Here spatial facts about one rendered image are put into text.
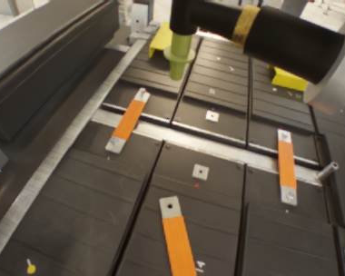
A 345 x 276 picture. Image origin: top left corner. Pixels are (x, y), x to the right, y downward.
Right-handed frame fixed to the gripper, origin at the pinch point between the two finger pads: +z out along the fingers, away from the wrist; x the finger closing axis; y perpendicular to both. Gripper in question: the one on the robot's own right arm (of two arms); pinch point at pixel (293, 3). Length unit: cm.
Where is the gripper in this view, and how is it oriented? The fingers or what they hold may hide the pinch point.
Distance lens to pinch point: 26.7
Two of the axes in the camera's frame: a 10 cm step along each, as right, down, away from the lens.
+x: -2.0, -2.1, -9.6
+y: -8.4, -4.6, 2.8
